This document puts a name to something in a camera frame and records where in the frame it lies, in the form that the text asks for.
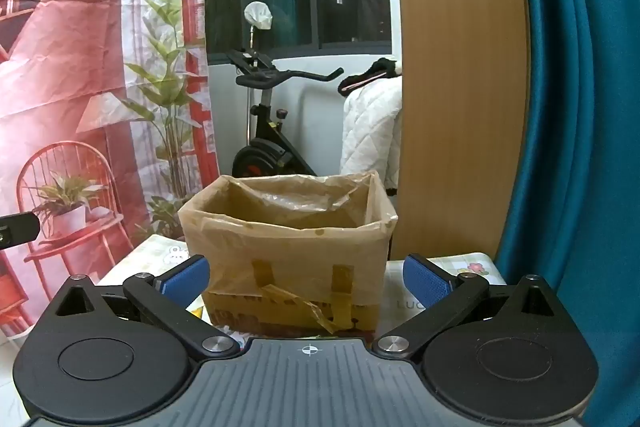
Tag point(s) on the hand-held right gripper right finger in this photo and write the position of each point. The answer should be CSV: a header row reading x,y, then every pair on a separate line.
x,y
427,279

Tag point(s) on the wooden panel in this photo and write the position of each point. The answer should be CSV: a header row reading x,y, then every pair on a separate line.
x,y
460,82

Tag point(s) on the black exercise bike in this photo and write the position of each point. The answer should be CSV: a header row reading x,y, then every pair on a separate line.
x,y
260,157

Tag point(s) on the black and pink fuzzy garment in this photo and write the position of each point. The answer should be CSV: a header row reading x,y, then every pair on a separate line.
x,y
360,82

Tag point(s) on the white quilted blanket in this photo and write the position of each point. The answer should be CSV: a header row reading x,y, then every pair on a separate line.
x,y
370,127

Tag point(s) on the red printed backdrop cloth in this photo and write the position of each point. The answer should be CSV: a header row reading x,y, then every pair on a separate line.
x,y
75,82

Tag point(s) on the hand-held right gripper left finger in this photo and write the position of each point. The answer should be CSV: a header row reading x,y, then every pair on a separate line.
x,y
187,278

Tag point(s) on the teal curtain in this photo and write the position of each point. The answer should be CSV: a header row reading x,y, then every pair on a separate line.
x,y
575,107

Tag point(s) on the checked cartoon tablecloth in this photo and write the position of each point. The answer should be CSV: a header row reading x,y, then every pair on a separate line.
x,y
150,257

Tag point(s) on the white cloth cover on pole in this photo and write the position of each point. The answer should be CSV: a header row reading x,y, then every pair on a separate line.
x,y
257,14

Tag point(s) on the cardboard box with plastic liner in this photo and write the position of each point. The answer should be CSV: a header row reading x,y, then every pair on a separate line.
x,y
290,257

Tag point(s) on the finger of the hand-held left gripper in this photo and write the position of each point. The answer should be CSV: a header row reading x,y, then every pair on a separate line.
x,y
20,229

